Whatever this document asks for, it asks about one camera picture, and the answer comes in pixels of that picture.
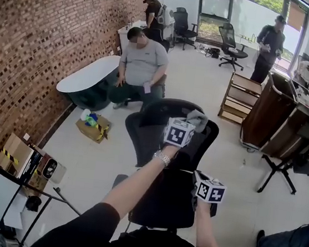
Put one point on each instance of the white oval table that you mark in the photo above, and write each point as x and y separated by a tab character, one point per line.
90	76

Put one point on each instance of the black framed window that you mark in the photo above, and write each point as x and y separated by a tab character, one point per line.
215	3

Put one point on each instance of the black cap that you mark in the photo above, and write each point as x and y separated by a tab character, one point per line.
33	203

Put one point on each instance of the wooden shelf unit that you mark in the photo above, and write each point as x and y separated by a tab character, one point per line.
240	98

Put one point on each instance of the silver wristwatch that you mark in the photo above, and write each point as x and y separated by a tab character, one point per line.
162	158

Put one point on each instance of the pink phone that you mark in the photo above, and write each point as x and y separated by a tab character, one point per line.
147	87

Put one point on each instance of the black flat box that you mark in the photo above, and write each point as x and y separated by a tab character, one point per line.
32	165

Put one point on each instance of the grey cleaning cloth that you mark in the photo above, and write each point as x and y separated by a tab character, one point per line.
199	121

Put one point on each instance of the brown wooden cabinet cart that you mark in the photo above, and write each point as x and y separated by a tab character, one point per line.
269	117

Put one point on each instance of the brown printed box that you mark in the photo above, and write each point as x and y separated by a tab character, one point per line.
51	169

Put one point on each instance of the black mesh office chair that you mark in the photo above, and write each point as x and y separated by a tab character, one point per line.
231	45
181	25

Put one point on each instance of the black metal stand rod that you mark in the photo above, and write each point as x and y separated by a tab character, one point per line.
61	199

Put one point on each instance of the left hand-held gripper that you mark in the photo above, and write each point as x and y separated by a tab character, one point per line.
176	134

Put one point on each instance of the cardboard box with yellow tape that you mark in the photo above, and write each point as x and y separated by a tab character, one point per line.
91	133

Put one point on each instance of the person's left forearm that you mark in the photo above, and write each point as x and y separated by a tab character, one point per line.
123	192

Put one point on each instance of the person's right forearm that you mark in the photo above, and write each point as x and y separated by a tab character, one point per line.
208	233

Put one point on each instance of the white and green bags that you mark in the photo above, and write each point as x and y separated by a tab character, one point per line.
89	117

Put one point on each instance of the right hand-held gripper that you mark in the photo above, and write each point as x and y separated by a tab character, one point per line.
210	192

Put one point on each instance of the cardboard box with striped tape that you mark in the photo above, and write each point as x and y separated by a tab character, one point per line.
11	153

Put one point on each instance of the white backpack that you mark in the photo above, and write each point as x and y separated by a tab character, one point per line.
167	18

